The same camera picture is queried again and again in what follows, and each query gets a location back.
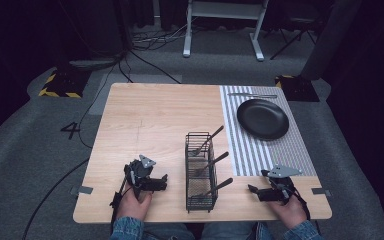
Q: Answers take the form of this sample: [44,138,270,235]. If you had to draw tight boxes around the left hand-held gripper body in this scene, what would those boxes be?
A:
[123,154,157,198]

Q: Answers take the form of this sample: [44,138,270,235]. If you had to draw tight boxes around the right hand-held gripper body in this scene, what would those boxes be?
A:
[260,164,304,205]

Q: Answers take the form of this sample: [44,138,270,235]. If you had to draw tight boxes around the person's right hand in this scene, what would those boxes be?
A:
[267,195,310,230]

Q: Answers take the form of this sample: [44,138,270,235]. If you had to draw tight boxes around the person's left hand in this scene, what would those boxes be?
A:
[116,184,154,222]

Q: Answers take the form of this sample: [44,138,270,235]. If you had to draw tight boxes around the grey striped placemat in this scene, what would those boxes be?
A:
[219,85,318,177]

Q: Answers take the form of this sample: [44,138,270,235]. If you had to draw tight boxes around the grey tape strip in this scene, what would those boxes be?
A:
[69,185,94,197]
[311,187,332,197]

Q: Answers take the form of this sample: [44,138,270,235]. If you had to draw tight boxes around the person's legs in jeans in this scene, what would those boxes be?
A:
[142,221,275,240]

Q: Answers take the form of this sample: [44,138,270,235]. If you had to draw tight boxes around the black plate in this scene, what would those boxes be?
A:
[236,98,290,141]

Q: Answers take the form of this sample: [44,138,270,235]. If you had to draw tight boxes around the silver table knife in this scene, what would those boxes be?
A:
[227,92,278,100]

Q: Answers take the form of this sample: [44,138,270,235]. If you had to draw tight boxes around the black-yellow striped stand base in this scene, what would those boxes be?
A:
[38,67,89,99]
[274,74,320,103]

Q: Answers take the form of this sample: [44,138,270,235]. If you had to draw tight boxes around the black tripod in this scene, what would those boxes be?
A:
[269,18,318,61]

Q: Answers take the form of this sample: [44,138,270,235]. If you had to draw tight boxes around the right hand-held gripper cable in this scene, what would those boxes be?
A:
[291,186,322,236]

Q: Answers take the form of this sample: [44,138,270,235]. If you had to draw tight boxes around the hand-held gripper cable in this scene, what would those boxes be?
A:
[291,186,322,236]
[109,175,130,231]

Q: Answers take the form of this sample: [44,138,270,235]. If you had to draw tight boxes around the dark-handled cutlery piece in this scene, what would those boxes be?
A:
[192,177,234,198]
[195,151,230,177]

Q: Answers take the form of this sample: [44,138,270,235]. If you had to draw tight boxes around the left hand-held gripper cable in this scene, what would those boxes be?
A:
[109,175,130,231]

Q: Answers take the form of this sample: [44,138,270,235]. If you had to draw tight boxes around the black wire cutlery rack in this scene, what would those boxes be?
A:
[184,131,220,214]

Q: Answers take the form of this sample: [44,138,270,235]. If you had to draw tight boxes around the dark-handled fork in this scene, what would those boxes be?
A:
[192,125,225,157]

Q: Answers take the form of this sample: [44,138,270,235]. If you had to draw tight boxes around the thin black floor cable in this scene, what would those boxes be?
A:
[77,49,183,149]

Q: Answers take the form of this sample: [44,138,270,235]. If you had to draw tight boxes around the long black floor cable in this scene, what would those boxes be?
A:
[21,157,90,240]

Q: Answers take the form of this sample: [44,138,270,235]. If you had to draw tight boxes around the bundle of floor cables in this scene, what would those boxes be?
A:
[130,18,194,52]

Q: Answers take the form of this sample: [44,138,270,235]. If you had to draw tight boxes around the grey post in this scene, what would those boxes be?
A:
[300,0,363,81]

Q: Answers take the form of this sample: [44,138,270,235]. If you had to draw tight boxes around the white metal stand frame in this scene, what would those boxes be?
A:
[182,0,270,62]

